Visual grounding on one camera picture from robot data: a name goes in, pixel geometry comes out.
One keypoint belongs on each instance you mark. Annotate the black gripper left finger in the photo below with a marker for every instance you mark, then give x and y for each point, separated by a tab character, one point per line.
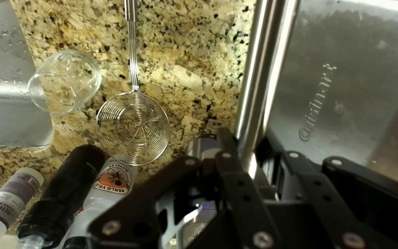
235	194

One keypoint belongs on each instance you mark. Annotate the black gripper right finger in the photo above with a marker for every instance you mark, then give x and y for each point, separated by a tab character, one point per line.
318	198

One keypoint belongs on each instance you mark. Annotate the stainless steel sandwich maker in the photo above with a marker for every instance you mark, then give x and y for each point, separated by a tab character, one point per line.
346	83

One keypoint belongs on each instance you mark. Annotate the white bottle spider label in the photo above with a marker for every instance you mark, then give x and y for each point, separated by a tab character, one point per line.
110	184

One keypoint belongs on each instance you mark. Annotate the black bottle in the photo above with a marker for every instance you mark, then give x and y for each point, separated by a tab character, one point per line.
65	194

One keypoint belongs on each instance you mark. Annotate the clear glass cup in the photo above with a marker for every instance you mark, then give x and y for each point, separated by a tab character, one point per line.
63	83

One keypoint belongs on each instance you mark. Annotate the white bottle purple label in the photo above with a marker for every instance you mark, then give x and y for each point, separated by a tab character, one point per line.
7	202

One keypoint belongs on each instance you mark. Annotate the stainless steel sink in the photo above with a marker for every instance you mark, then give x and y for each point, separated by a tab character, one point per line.
6	101

